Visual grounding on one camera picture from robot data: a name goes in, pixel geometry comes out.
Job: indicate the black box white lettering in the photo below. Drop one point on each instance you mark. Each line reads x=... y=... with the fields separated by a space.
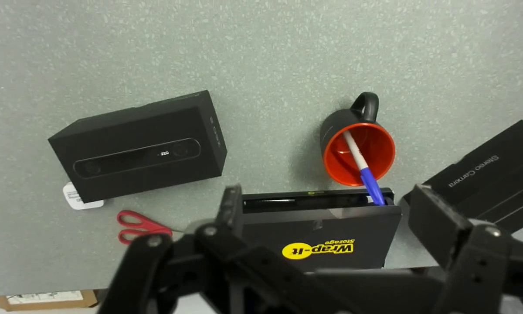
x=493 y=174

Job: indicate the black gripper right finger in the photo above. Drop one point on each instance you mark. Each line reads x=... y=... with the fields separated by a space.
x=481 y=261

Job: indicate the black mug red inside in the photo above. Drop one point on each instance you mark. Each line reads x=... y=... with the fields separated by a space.
x=338 y=124

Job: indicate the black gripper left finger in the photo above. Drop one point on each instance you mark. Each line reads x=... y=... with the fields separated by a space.
x=214 y=267

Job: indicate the blue and white pen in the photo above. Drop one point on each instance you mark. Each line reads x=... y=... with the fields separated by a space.
x=366 y=172

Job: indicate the black box yellow logo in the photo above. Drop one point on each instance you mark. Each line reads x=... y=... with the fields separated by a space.
x=331 y=228

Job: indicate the black camera-print box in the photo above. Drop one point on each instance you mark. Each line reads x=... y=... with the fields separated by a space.
x=144 y=145

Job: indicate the cardboard box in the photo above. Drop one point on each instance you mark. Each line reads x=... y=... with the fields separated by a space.
x=45 y=298

